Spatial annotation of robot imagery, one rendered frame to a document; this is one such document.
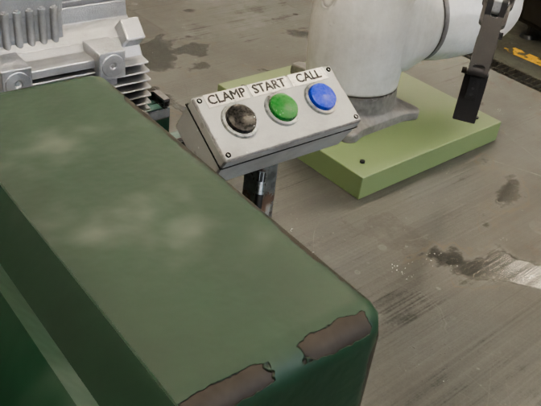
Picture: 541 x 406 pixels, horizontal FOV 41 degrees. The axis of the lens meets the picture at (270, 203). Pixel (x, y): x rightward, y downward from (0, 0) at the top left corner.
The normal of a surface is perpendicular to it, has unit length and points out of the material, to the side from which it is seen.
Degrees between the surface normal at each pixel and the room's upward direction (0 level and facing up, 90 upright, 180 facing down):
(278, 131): 32
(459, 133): 0
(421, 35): 90
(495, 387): 0
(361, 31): 86
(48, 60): 0
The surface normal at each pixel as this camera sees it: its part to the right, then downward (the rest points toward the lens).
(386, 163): 0.11, -0.82
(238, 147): 0.41, -0.43
